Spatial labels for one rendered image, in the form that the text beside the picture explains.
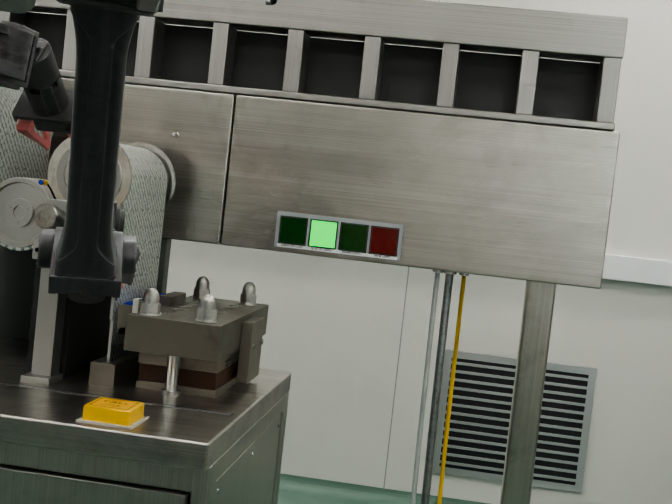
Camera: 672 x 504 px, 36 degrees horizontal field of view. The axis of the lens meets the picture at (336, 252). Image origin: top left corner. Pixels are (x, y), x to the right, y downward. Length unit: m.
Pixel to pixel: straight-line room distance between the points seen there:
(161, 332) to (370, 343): 2.72
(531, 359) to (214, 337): 0.76
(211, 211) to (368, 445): 2.53
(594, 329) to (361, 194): 2.49
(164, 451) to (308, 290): 2.96
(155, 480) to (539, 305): 0.97
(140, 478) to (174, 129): 0.81
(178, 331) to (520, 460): 0.84
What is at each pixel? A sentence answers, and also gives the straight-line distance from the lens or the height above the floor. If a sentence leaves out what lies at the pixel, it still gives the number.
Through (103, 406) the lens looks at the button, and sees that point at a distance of 1.55.
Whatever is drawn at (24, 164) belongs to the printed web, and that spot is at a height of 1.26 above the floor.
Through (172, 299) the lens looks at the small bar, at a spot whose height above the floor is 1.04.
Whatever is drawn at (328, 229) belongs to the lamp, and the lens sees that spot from 2.03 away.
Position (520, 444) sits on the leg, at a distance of 2.23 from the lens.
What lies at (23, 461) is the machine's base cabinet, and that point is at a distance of 1.61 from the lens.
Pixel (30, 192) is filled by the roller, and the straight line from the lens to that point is 1.86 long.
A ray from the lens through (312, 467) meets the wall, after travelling 4.54.
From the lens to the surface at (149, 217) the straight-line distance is 1.93.
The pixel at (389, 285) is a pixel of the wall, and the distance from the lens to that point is 4.38.
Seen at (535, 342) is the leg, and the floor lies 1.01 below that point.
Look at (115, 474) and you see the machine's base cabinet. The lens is 1.57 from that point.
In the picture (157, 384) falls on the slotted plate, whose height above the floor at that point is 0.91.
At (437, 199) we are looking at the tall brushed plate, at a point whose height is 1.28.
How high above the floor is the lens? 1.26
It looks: 3 degrees down
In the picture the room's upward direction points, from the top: 6 degrees clockwise
